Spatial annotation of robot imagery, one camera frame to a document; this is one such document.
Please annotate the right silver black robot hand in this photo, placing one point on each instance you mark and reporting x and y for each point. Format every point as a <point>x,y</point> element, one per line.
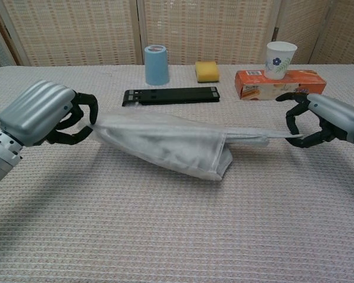
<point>336,118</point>

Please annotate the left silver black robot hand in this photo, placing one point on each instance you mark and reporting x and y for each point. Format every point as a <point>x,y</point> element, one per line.
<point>35,112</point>

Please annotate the white clothes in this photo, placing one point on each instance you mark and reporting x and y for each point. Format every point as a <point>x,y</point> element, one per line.
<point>247,141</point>

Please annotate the white cloth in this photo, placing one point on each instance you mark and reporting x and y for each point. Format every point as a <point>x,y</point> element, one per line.
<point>127,125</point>

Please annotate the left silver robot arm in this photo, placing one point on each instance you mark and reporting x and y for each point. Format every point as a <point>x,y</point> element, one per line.
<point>0,159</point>

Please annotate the orange cardboard box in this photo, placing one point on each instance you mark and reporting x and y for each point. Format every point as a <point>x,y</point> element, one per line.
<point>301,84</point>

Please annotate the white floral paper cup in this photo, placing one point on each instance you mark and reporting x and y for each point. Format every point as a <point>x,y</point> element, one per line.
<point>278,60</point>

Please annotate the woven folding screen panel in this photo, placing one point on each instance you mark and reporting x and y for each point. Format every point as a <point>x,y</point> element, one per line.
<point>209,26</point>
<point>76,29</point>
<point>345,32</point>
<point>301,26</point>

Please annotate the light blue plastic cup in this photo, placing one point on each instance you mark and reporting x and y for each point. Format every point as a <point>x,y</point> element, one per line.
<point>156,67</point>

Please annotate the black folded laptop stand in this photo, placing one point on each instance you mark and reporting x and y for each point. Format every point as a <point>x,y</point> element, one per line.
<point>171,95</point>

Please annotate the yellow sponge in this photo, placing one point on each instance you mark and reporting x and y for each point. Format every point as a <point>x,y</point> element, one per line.
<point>207,72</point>

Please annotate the pale woven tablecloth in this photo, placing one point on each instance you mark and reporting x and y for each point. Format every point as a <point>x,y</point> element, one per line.
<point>165,221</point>

